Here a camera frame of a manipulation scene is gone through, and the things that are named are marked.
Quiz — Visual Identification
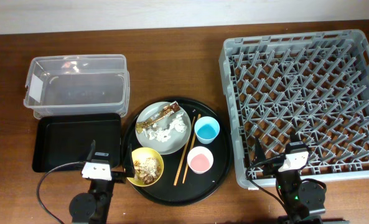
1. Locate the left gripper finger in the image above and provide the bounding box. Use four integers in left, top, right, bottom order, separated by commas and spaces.
123, 144, 135, 178
86, 140, 96, 162

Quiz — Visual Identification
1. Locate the grey round plate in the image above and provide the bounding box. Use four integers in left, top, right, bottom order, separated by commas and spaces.
135, 105, 192, 155

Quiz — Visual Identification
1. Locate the grey dishwasher rack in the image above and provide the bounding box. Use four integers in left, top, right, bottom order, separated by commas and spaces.
219, 29, 369, 190

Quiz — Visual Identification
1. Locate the yellow bowl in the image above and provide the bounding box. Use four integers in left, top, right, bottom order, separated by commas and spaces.
127, 147, 164, 187

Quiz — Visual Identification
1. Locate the white tissue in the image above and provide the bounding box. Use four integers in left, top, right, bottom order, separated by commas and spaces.
143, 113, 187, 142

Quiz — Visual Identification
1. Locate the peanut shells and rice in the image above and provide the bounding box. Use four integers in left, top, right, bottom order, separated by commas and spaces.
134, 157, 162, 185

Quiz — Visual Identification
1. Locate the black rectangular tray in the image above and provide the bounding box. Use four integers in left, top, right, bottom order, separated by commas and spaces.
32, 113, 122, 172

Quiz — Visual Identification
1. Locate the brown gold snack wrapper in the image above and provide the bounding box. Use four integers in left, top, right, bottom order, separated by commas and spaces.
136, 101, 180, 134

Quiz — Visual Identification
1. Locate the light blue plastic cup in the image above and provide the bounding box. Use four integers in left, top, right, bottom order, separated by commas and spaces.
194, 116, 220, 144

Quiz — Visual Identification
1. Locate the wooden chopstick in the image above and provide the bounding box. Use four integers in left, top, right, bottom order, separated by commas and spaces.
182, 114, 201, 184
173, 117, 195, 186

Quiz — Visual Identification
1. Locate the round black serving tray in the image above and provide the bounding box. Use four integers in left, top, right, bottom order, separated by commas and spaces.
133, 97, 233, 206

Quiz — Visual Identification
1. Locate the clear plastic storage bin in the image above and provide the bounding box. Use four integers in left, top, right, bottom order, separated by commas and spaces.
23, 54, 130, 119

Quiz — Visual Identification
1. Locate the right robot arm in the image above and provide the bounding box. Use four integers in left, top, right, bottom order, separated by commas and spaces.
246, 132, 348, 224

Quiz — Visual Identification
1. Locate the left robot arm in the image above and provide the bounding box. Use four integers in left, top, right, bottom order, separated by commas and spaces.
69, 141, 135, 223

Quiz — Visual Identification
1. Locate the pink plastic cup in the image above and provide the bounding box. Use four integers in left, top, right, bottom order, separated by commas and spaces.
187, 146, 213, 174

